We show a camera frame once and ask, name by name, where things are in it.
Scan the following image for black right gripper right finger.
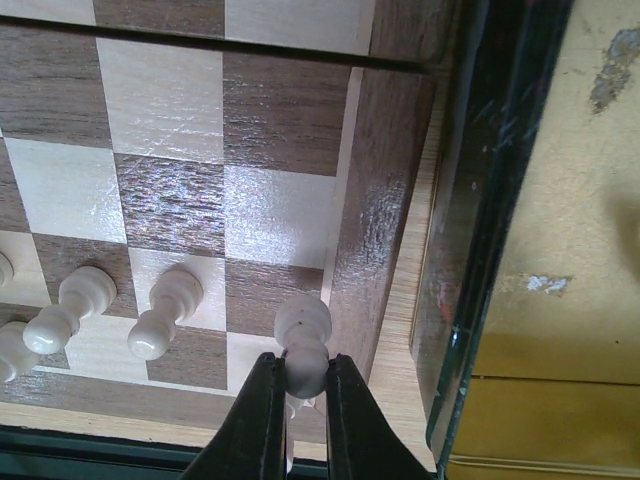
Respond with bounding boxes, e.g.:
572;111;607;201
325;354;434;479

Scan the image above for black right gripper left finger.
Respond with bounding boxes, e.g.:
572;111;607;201
182;352;287;480

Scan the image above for white bishop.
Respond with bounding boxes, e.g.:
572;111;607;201
274;294;332;400

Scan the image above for white piece tin top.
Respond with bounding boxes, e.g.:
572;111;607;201
127;270;204;361
23;266;117;355

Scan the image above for gold interior green tin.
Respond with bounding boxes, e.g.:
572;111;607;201
411;1;639;479

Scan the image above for wooden chess board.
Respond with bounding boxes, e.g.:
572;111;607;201
0;0;461;463

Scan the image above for white pawn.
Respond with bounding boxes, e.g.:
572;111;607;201
0;253;14;288

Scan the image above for white rook on board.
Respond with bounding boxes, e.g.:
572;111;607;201
285;394;324;474

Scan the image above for white king on board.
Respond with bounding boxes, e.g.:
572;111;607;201
0;321;40;383

